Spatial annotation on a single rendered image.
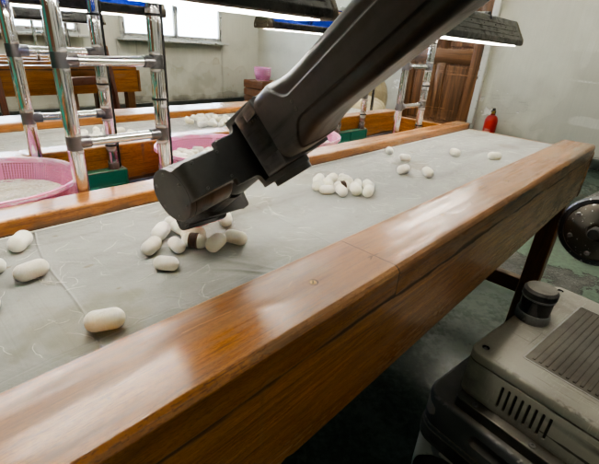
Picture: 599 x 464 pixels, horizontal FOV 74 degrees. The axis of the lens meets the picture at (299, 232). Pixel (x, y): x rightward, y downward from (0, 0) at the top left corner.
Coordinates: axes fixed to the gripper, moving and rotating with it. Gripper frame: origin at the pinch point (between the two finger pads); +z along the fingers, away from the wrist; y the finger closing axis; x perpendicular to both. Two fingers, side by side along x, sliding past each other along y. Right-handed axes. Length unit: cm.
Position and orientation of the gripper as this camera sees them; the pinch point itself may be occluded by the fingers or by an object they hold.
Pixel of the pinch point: (183, 217)
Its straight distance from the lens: 61.7
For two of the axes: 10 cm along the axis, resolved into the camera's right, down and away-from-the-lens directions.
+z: -5.8, 3.4, 7.4
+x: 4.3, 9.0, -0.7
